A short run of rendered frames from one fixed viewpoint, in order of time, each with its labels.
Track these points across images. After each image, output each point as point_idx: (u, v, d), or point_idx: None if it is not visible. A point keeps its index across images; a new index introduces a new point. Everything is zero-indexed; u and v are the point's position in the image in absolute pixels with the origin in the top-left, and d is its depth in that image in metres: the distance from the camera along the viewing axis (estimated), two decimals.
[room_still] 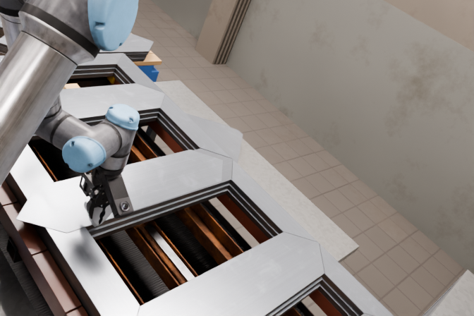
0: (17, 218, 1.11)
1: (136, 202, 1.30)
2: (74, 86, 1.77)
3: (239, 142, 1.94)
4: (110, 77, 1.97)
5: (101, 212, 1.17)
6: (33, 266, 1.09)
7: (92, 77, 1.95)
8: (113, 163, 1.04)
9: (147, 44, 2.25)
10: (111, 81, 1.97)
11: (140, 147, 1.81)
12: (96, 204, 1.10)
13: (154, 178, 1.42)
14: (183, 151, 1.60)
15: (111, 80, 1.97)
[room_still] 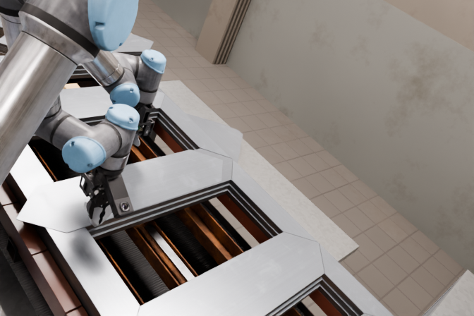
0: (17, 218, 1.11)
1: (136, 202, 1.30)
2: (74, 86, 1.77)
3: (239, 142, 1.94)
4: None
5: (101, 212, 1.17)
6: (33, 266, 1.09)
7: (92, 77, 1.95)
8: (113, 163, 1.04)
9: (147, 44, 2.25)
10: None
11: (140, 147, 1.81)
12: (96, 204, 1.10)
13: (154, 178, 1.42)
14: (183, 151, 1.60)
15: None
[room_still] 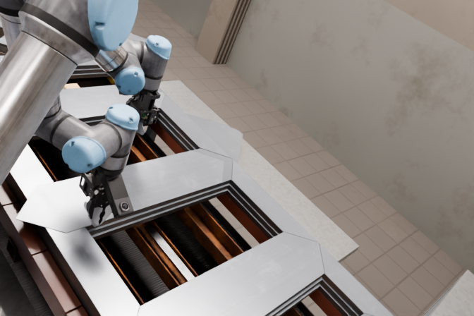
0: (17, 217, 1.11)
1: (136, 203, 1.30)
2: (74, 86, 1.77)
3: (239, 142, 1.94)
4: (110, 77, 1.97)
5: (101, 212, 1.16)
6: (33, 266, 1.09)
7: (92, 77, 1.95)
8: (113, 163, 1.04)
9: None
10: (111, 81, 1.97)
11: (140, 147, 1.81)
12: (96, 204, 1.10)
13: (155, 178, 1.42)
14: (183, 152, 1.59)
15: (111, 80, 1.97)
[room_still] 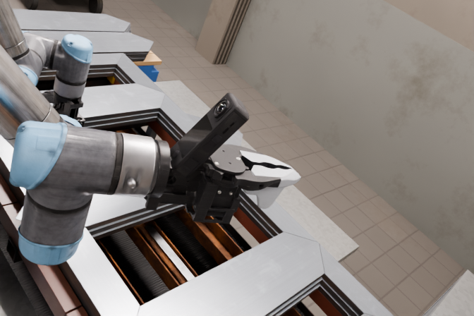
0: (17, 217, 1.11)
1: (136, 203, 1.30)
2: None
3: (239, 142, 1.94)
4: (110, 77, 1.97)
5: None
6: (33, 266, 1.09)
7: (92, 77, 1.95)
8: (137, 149, 0.51)
9: (147, 44, 2.25)
10: (111, 81, 1.97)
11: None
12: (244, 170, 0.56)
13: None
14: None
15: (111, 80, 1.97)
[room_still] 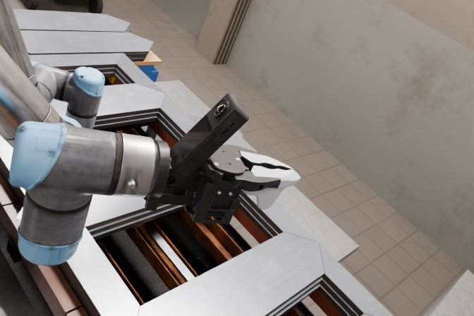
0: (17, 217, 1.11)
1: (136, 203, 1.30)
2: None
3: (239, 142, 1.94)
4: (110, 77, 1.97)
5: None
6: (33, 266, 1.09)
7: None
8: (137, 149, 0.51)
9: (147, 44, 2.25)
10: (111, 81, 1.97)
11: None
12: (244, 171, 0.56)
13: None
14: None
15: (111, 80, 1.97)
